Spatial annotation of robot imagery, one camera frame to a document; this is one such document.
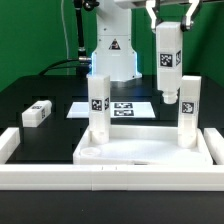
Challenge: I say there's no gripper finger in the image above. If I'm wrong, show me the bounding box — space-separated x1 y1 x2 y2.
181 0 202 32
146 0 162 33

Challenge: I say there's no white desk top tray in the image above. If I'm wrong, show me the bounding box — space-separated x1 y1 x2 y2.
73 125 213 166

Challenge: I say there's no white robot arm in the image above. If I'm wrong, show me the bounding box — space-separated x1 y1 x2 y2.
83 0 224 84

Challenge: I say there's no marker tag plate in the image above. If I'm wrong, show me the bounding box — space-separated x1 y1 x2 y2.
67 102 155 119

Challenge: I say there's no white U-shaped fence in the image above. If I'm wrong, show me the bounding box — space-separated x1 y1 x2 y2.
0 128 224 191

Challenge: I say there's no black camera pole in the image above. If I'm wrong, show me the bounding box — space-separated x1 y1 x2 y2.
73 0 99 57

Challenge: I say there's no black cable bundle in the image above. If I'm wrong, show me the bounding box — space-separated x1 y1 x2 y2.
39 56 92 77

